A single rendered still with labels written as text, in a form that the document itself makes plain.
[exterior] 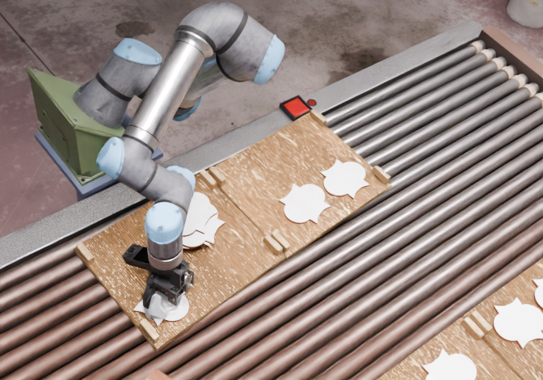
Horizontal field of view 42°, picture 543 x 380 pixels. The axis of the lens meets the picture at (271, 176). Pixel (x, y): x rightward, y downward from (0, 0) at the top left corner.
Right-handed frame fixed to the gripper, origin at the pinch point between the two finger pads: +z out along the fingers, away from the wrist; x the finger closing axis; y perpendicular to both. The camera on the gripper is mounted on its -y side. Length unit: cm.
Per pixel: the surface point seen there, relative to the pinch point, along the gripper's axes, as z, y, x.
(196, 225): -3.7, -3.9, 20.4
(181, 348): 2.8, 10.8, -6.8
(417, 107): 4, 24, 103
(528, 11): 85, 29, 306
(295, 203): 0.3, 12.2, 44.4
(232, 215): 0.7, 0.1, 31.3
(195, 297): 1.0, 6.4, 5.4
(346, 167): 1, 18, 64
